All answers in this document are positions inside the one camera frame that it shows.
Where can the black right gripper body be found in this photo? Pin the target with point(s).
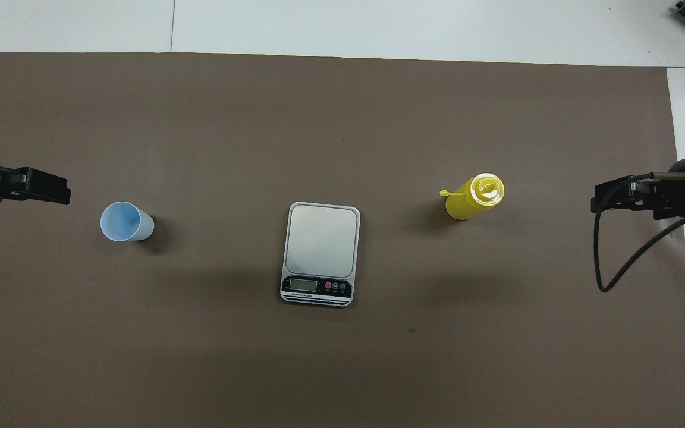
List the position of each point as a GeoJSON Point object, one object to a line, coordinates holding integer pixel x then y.
{"type": "Point", "coordinates": [675, 193]}

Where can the light blue plastic cup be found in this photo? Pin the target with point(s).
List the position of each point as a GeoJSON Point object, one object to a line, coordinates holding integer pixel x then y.
{"type": "Point", "coordinates": [125, 223]}

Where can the yellow squeeze bottle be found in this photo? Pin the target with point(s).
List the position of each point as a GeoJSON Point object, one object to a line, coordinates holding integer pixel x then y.
{"type": "Point", "coordinates": [473, 199]}

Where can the silver digital kitchen scale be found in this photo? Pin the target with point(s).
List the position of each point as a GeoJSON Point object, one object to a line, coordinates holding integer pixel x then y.
{"type": "Point", "coordinates": [321, 244]}

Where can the brown paper mat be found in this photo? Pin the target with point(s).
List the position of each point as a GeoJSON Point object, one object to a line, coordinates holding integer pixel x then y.
{"type": "Point", "coordinates": [342, 119]}

